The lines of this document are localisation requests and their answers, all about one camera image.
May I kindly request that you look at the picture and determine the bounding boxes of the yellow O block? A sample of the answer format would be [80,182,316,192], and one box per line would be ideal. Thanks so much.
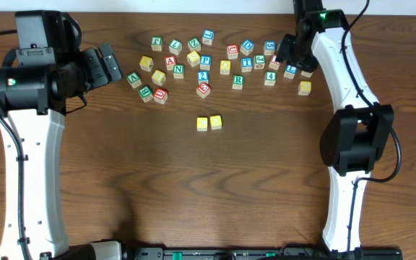
[209,115,222,130]
[220,60,231,75]

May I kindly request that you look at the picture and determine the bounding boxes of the yellow C block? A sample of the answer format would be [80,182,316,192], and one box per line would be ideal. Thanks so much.
[196,117,209,131]

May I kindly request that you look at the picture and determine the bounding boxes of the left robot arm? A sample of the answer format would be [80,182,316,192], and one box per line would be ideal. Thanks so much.
[0,10,129,260]

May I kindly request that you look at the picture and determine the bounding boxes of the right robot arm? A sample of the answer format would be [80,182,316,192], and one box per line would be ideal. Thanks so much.
[277,0,396,259]

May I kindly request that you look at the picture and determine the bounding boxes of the blue L block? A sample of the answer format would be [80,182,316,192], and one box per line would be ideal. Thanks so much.
[284,65,298,79]

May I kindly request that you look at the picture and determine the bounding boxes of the red I block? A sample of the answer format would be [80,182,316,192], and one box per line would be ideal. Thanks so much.
[269,54,282,71]

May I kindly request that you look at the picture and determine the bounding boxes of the blue G block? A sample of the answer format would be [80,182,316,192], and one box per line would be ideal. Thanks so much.
[264,40,276,56]

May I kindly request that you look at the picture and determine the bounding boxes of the yellow block far right upper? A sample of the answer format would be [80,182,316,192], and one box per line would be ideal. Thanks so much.
[301,71,313,78]

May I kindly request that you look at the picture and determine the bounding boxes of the green 4 block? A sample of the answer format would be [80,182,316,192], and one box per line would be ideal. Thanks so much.
[264,71,277,86]

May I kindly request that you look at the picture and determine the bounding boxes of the green A block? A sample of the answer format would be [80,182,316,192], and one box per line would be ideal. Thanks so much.
[126,71,142,89]

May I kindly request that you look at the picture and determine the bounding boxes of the yellow block far right lower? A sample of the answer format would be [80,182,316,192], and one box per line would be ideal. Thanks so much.
[298,81,312,96]

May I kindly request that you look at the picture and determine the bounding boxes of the blue D block left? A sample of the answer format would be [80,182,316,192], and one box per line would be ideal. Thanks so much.
[240,39,254,56]

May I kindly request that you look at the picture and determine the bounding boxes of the blue T block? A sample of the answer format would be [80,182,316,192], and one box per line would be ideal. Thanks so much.
[241,57,253,73]

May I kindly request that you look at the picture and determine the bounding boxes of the yellow K block left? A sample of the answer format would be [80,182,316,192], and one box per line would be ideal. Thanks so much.
[139,56,154,72]

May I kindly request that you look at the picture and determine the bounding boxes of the green B block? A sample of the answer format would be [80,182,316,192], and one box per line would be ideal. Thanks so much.
[138,85,153,103]

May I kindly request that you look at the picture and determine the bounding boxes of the red U block upper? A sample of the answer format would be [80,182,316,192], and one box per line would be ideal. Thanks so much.
[226,45,239,60]

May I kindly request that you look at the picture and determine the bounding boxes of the red u block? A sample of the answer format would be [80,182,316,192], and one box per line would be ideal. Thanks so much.
[153,88,168,104]
[226,45,239,60]

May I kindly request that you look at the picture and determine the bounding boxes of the yellow S block left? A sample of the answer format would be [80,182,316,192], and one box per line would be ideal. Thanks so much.
[152,69,166,86]

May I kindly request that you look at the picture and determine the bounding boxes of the yellow s block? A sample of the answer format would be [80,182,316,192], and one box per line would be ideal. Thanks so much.
[187,51,201,67]
[152,69,166,86]

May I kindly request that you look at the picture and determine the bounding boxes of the green R block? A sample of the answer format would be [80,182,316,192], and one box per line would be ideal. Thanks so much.
[233,75,244,90]

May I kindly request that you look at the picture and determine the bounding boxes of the red U block lower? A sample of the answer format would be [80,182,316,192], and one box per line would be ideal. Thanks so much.
[153,88,168,104]

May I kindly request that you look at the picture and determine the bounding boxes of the red A block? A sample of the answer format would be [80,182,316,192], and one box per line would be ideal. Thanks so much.
[165,56,177,71]

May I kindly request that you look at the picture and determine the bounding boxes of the green L block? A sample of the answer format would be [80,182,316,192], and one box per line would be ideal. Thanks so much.
[169,39,183,56]

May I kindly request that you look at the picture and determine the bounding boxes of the green N block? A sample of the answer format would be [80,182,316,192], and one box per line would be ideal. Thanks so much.
[173,64,185,79]

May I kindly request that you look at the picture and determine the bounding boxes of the blue block top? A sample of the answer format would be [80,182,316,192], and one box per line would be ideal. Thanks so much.
[202,30,215,46]

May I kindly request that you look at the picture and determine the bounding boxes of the blue P block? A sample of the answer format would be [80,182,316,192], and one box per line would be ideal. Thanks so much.
[200,55,212,71]

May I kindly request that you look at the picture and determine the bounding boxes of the blue 2 block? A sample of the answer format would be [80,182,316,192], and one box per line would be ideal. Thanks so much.
[197,71,209,85]

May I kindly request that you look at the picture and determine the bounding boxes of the yellow S block centre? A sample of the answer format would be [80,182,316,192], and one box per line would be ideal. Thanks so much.
[187,51,201,67]

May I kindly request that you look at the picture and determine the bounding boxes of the green Z block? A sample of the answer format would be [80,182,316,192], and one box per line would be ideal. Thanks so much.
[188,38,202,52]

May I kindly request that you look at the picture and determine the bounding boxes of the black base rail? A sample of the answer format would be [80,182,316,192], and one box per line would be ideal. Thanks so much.
[124,245,404,260]

